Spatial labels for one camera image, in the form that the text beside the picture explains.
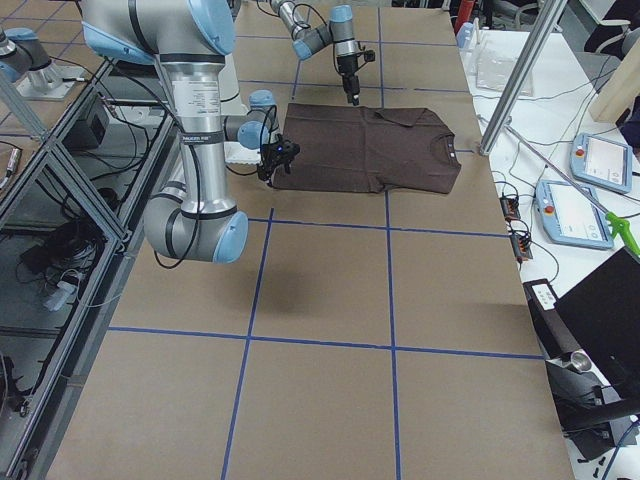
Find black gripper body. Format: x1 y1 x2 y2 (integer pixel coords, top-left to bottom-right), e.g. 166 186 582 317
258 144 287 175
336 53 361 88

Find dark brown t-shirt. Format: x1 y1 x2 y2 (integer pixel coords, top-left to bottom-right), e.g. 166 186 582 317
269 103 461 194

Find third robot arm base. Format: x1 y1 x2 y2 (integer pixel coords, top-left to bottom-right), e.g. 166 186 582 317
1 27 85 101

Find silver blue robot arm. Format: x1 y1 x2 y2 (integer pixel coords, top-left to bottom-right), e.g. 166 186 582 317
82 1 300 263
256 1 375 106

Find red cylinder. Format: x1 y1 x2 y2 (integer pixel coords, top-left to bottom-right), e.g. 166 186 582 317
454 0 475 34

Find clear plastic tray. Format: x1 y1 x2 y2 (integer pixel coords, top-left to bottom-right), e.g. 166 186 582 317
474 46 519 92

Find black orange connector board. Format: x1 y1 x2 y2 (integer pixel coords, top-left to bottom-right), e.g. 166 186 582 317
499 196 521 221

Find near teach pendant tablet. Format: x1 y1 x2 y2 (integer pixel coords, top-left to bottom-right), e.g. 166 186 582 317
535 180 614 250

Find teach pendant tablet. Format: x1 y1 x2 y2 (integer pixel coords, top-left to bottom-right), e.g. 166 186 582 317
535 180 614 250
570 133 634 194

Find far teach pendant tablet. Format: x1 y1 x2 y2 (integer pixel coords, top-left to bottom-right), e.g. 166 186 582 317
570 133 634 194

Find beige wooden beam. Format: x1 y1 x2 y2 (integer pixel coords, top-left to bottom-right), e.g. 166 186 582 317
589 29 639 123

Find black box with white label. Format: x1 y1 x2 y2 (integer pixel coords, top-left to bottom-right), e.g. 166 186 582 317
523 279 584 365

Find black monitor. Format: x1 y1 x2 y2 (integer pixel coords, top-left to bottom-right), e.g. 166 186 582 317
555 247 639 398

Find small silver metal cup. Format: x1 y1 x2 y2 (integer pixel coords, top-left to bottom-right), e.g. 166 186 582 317
567 350 593 374

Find white pedestal column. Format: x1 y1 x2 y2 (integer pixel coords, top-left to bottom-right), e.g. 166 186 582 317
213 54 260 176

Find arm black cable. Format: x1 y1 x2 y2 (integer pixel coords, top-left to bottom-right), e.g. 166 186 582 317
99 54 281 271

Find aluminium frame post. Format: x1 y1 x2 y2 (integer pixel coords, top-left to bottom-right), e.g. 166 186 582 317
479 0 568 156

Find green-handled reacher stick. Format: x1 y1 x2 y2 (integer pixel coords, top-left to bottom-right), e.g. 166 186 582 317
504 124 640 257

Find aluminium frame side rail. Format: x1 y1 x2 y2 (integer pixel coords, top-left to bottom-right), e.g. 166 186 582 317
1 61 177 479

